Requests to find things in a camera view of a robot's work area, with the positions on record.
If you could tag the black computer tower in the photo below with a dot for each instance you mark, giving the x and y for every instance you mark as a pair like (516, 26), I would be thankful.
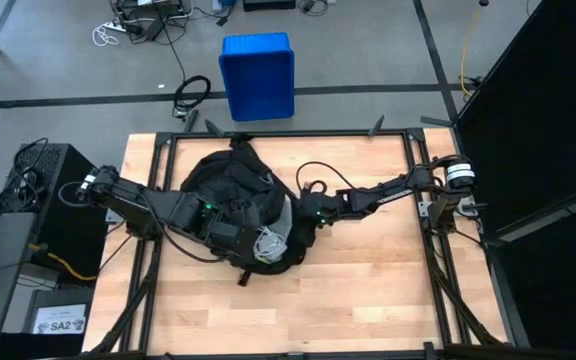
(73, 225)

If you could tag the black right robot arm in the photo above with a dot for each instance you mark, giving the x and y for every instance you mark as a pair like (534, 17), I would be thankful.
(393, 190)

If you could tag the black backpack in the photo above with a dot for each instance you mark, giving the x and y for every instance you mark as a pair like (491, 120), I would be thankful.
(233, 175)

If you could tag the white SA2 label sheet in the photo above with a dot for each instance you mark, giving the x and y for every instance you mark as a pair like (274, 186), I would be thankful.
(60, 320)

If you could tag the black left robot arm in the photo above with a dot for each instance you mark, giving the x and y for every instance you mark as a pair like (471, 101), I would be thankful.
(138, 197)

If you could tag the black equipment box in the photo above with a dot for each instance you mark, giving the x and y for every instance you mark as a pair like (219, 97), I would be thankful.
(268, 5)

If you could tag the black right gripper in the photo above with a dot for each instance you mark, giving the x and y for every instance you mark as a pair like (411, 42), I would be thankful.
(318, 207)

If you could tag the grey metal mount plate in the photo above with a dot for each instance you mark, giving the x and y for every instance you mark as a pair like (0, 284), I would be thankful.
(424, 209)
(113, 216)

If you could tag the blue plastic bin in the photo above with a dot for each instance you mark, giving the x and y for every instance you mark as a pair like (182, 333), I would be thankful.
(258, 75)

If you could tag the black partition curtain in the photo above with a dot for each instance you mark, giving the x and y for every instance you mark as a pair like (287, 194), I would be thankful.
(543, 100)

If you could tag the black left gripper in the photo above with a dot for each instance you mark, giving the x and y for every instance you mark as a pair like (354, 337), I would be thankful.
(228, 235)

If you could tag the black case under label sheet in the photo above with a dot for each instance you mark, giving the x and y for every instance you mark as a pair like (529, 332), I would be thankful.
(58, 297)

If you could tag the black aluminium table frame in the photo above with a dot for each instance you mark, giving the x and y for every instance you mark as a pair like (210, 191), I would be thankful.
(288, 134)

